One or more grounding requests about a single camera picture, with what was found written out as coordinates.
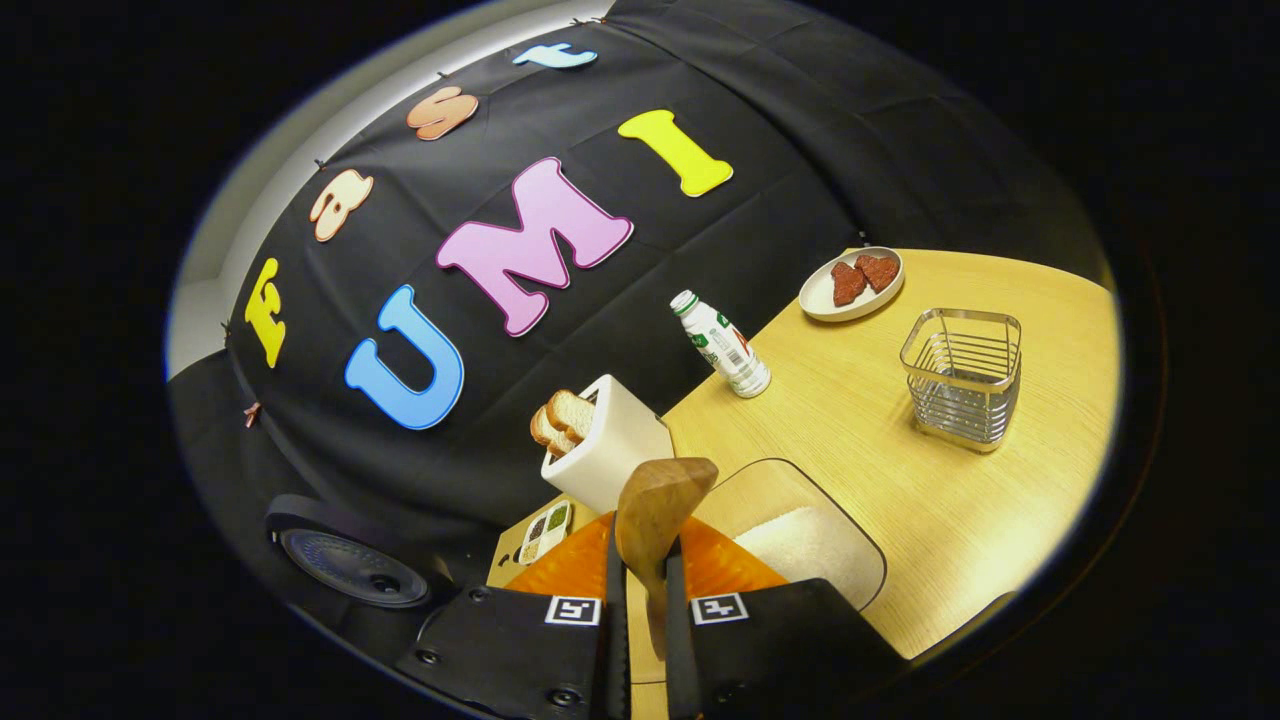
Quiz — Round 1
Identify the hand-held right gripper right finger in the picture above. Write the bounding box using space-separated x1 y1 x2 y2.
663 515 913 720

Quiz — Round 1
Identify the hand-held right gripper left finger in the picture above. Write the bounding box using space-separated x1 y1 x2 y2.
393 512 633 720

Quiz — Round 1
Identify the wooden spoon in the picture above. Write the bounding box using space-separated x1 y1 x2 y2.
613 457 720 661

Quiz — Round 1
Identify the dark blue rice cooker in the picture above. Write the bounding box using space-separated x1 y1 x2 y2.
265 494 471 651

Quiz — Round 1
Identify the metal wire chopstick holder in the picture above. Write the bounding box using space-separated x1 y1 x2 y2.
899 308 1023 455

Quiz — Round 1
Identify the small white divided dish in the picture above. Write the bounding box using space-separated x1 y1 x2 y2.
516 500 574 567

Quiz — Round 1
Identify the clear glass tray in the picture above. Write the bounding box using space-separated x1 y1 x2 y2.
690 457 888 613

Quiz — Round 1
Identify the white toaster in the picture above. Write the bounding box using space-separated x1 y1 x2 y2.
540 374 677 516

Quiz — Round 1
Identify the toast bread slice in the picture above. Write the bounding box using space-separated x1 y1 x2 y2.
545 389 598 443
529 405 576 459

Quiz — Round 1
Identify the white drink bottle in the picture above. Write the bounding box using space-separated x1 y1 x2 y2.
669 289 772 400

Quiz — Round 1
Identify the white round plate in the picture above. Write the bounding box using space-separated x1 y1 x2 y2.
798 246 906 323

